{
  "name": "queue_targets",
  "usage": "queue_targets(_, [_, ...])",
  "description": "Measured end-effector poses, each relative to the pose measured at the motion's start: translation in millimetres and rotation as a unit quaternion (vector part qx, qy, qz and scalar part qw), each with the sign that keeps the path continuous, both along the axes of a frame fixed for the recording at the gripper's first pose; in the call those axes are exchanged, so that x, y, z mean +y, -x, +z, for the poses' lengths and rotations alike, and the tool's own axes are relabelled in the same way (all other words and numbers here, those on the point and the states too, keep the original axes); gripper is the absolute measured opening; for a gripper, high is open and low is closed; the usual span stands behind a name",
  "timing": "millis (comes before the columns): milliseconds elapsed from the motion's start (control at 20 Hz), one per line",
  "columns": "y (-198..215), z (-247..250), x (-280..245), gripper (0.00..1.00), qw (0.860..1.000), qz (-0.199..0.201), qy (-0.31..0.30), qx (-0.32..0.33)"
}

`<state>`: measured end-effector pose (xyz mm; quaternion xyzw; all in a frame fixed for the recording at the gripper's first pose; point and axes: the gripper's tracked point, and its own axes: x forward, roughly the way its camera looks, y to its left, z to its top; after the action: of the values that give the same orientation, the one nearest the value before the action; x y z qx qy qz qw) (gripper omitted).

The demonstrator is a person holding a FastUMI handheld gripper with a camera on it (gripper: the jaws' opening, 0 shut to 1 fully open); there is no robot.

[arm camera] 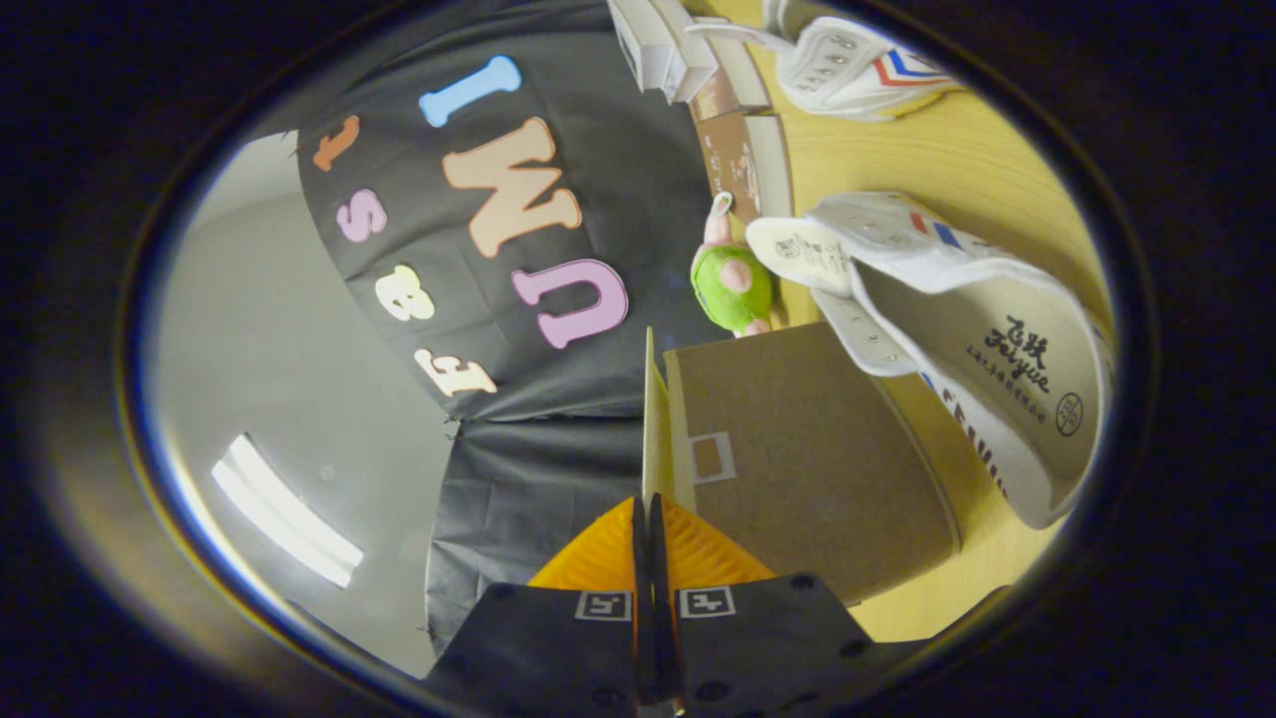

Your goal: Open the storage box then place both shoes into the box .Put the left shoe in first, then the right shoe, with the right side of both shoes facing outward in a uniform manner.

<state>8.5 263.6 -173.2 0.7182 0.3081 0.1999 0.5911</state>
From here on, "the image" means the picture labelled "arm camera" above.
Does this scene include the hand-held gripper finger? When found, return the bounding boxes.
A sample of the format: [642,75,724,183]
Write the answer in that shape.
[424,497,651,718]
[650,494,903,718]

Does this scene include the beige fabric storage box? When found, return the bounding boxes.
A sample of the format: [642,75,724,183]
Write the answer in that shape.
[641,319,963,607]

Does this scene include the white canvas shoe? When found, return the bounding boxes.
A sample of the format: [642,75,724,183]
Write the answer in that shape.
[746,189,1116,530]
[683,0,963,123]

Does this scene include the green and pink plush toy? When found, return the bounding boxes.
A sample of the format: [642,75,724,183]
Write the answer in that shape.
[690,191,777,338]

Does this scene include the ceiling light panel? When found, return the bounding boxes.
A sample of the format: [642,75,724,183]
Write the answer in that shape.
[209,432,365,589]

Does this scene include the brown book with cake print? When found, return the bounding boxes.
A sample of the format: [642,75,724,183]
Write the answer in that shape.
[695,112,796,225]

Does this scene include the dark brown book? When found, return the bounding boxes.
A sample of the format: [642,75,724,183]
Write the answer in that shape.
[688,35,774,123]

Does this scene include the white book with patterned cover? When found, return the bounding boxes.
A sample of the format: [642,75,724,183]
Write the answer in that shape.
[653,0,721,104]

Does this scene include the white book with dark picture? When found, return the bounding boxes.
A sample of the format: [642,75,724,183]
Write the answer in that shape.
[606,0,689,93]

